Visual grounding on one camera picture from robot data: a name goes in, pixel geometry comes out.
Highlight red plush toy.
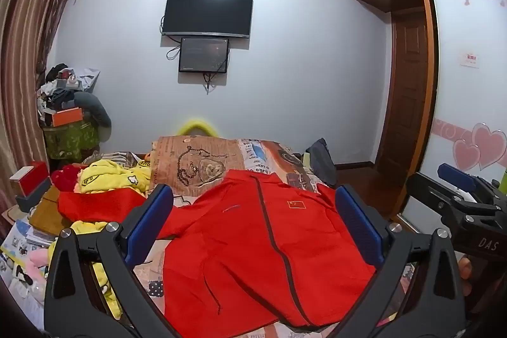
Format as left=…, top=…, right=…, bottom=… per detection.
left=51, top=165, right=86, bottom=193

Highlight brown wooden door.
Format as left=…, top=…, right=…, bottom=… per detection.
left=373, top=10, right=432, bottom=181

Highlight pink plush toy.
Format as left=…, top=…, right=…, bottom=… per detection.
left=24, top=248, right=53, bottom=272

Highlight red and white box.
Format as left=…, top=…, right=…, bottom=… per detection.
left=10, top=161, right=49, bottom=197

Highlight printed newspaper-pattern bed sheet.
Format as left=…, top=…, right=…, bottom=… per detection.
left=0, top=138, right=416, bottom=338

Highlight grey storage box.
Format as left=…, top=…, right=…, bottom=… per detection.
left=16, top=177, right=53, bottom=213

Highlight small black wall monitor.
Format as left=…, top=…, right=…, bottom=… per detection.
left=178, top=37, right=231, bottom=74

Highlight brown printed pillow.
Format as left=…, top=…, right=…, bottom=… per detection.
left=151, top=135, right=248, bottom=197

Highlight pile of mixed clothes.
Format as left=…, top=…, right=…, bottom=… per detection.
left=37, top=63, right=101, bottom=125

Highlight person's right hand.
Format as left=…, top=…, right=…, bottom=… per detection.
left=459, top=256, right=507, bottom=319

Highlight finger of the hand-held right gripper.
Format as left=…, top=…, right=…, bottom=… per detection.
left=437, top=163, right=500, bottom=201
left=407, top=172, right=469, bottom=220

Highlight red zip jacket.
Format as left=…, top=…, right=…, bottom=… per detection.
left=57, top=169, right=397, bottom=331

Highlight green patterned cloth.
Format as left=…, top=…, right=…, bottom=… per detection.
left=43, top=122, right=100, bottom=161

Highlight orange box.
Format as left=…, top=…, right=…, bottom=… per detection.
left=52, top=107, right=84, bottom=128

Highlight yellow cartoon fleece blanket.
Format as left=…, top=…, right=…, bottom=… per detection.
left=69, top=159, right=153, bottom=320

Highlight dark blue clothes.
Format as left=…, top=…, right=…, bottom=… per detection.
left=304, top=137, right=338, bottom=189

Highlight mustard brown cloth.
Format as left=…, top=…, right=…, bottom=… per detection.
left=29, top=185, right=74, bottom=239

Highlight black wall television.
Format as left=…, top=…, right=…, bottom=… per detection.
left=163, top=0, right=254, bottom=39

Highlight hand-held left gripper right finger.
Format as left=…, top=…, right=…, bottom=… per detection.
left=335, top=184, right=468, bottom=338

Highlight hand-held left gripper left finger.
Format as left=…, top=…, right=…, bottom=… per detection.
left=43, top=183, right=187, bottom=338

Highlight grey cushion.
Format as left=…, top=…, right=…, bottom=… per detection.
left=73, top=90, right=112, bottom=130

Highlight brown striped curtain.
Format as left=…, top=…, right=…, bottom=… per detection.
left=0, top=0, right=87, bottom=214

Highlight yellow plastic object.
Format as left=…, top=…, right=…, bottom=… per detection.
left=176, top=118, right=219, bottom=137

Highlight white heart-print sliding door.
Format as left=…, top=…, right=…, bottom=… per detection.
left=396, top=0, right=507, bottom=233

